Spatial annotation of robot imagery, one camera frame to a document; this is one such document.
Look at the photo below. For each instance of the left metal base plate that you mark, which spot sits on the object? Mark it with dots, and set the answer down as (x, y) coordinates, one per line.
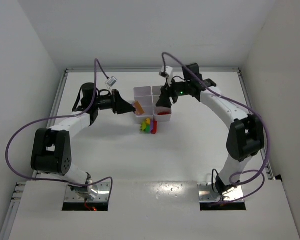
(98, 193)

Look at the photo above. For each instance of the red orange lego stack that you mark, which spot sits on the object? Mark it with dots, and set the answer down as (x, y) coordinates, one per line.
(139, 111)

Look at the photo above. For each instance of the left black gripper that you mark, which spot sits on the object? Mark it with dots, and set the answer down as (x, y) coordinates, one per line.
(115, 101)

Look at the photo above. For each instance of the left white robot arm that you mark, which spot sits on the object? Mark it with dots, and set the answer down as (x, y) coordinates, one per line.
(52, 153)

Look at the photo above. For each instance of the red lego brick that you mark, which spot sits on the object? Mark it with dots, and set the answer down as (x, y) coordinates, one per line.
(163, 113)

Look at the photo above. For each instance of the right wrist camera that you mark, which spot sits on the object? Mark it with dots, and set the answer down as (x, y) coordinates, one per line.
(167, 73)

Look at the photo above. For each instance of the metal base plate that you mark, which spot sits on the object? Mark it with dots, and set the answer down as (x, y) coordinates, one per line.
(208, 196)
(98, 193)

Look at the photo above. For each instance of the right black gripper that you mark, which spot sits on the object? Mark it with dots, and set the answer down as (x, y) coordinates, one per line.
(172, 90)

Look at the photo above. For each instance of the white six-compartment container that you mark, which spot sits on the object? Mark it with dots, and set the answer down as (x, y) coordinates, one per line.
(148, 97)

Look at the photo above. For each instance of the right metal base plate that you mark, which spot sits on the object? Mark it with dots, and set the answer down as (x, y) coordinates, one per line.
(208, 196)

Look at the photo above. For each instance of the multicolour lego cluster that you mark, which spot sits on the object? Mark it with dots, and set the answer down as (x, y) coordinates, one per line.
(149, 126)

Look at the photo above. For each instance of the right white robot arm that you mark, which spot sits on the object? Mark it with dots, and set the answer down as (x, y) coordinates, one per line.
(245, 137)

